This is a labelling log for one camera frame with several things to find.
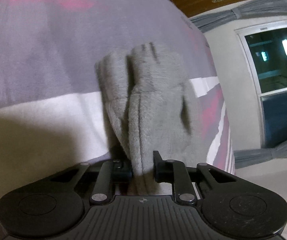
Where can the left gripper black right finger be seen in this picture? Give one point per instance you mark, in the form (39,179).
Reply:
(230,205)

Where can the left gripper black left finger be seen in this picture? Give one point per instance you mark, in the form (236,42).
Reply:
(54,205)

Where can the grey sweatpants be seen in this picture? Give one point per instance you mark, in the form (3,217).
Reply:
(151,106)

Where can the grey right curtain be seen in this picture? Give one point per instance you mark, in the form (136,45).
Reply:
(246,158)

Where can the grey curtain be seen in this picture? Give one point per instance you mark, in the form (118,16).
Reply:
(252,9)
(246,158)

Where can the striped pink purple bed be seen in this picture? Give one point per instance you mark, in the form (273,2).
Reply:
(51,112)

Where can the white framed window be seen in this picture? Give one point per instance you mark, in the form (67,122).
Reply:
(265,50)

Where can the grey left curtain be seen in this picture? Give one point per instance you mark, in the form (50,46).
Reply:
(252,9)

